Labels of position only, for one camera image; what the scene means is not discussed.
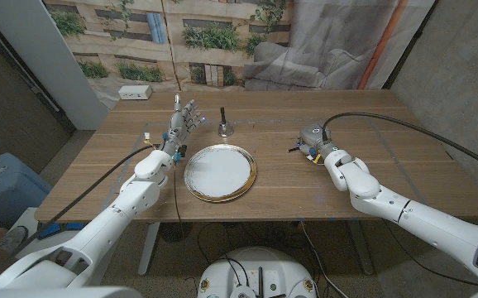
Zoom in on blue bin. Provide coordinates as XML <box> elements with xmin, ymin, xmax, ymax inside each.
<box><xmin>0</xmin><ymin>151</ymin><xmax>53</xmax><ymax>228</ymax></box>

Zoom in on white power strip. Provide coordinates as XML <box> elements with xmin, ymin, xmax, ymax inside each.
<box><xmin>117</xmin><ymin>84</ymin><xmax>154</xmax><ymax>101</ymax></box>

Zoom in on thin black left wrist cable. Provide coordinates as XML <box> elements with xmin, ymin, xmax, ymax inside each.
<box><xmin>173</xmin><ymin>164</ymin><xmax>183</xmax><ymax>227</ymax></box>

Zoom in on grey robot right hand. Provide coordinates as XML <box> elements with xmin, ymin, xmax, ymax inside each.
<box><xmin>296</xmin><ymin>123</ymin><xmax>339</xmax><ymax>165</ymax></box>

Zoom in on white plate gold rim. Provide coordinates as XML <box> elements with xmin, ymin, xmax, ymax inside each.
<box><xmin>183</xmin><ymin>143</ymin><xmax>258</xmax><ymax>204</ymax></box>

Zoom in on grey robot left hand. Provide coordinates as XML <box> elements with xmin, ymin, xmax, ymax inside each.
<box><xmin>159</xmin><ymin>94</ymin><xmax>206</xmax><ymax>162</ymax></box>

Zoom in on grey table leg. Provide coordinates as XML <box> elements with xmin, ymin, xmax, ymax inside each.
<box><xmin>346</xmin><ymin>219</ymin><xmax>375</xmax><ymax>276</ymax></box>

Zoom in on printed backdrop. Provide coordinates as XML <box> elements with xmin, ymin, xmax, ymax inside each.
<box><xmin>42</xmin><ymin>0</ymin><xmax>437</xmax><ymax>111</ymax></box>

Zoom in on white connector yellow wires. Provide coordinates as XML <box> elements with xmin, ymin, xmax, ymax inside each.
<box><xmin>143</xmin><ymin>132</ymin><xmax>160</xmax><ymax>151</ymax></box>

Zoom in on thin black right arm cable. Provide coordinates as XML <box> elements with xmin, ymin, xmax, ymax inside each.
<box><xmin>381</xmin><ymin>218</ymin><xmax>478</xmax><ymax>287</ymax></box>

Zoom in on silver handbell black handle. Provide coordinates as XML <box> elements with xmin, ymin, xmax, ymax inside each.
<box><xmin>216</xmin><ymin>106</ymin><xmax>236</xmax><ymax>138</ymax></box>

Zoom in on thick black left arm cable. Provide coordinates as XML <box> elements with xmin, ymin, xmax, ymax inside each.
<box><xmin>0</xmin><ymin>143</ymin><xmax>160</xmax><ymax>283</ymax></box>

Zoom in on white table leg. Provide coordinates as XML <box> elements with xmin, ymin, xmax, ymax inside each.
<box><xmin>137</xmin><ymin>222</ymin><xmax>161</xmax><ymax>277</ymax></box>

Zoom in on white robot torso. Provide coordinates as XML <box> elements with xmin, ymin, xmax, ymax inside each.
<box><xmin>196</xmin><ymin>246</ymin><xmax>318</xmax><ymax>298</ymax></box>

